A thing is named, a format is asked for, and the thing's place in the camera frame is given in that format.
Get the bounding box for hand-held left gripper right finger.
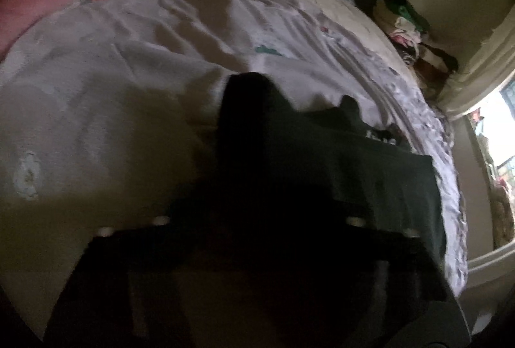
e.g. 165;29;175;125
322;216;472;348

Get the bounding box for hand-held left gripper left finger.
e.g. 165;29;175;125
43;213;210;348

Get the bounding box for dark green printed garment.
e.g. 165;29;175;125
298;95;449;272

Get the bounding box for black garment with orange patches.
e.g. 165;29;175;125
173;72;347;292

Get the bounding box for heap of mixed clothes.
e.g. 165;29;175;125
372;0;459;99

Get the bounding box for window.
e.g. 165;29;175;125
463;78;515;264

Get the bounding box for white printed bed sheet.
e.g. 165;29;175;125
0;0;469;296

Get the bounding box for cream bed mattress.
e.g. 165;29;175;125
217;0;443;111

